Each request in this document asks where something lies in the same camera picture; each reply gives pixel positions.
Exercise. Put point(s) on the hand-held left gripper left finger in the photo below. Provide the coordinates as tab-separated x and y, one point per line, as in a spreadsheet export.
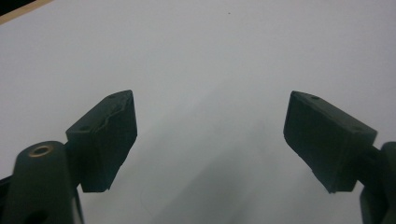
106	140

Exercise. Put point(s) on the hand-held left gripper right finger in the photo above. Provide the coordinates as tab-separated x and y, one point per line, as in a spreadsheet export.
323	140

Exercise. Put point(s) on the white board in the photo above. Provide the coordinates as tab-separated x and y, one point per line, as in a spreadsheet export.
202	56

